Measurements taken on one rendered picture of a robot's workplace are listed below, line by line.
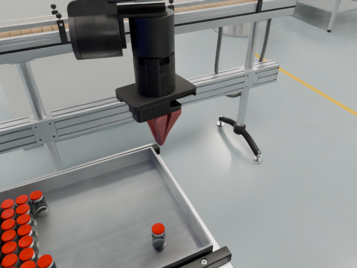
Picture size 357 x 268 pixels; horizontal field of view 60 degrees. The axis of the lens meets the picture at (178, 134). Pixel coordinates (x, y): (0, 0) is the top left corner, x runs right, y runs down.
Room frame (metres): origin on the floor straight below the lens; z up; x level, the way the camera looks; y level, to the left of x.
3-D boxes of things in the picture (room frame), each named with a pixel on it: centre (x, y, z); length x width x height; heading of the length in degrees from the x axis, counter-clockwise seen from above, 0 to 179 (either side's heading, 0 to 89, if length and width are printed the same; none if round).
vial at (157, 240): (0.29, 0.03, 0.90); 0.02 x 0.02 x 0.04
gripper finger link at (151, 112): (0.38, 0.04, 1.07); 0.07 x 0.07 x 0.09; 34
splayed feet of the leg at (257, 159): (1.65, -0.41, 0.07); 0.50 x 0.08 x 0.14; 26
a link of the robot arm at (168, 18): (0.39, 0.04, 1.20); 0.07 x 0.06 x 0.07; 100
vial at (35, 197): (0.36, 0.25, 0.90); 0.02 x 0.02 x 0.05
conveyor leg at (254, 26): (1.65, -0.41, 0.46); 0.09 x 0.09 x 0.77; 26
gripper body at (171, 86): (0.39, 0.03, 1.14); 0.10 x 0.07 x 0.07; 124
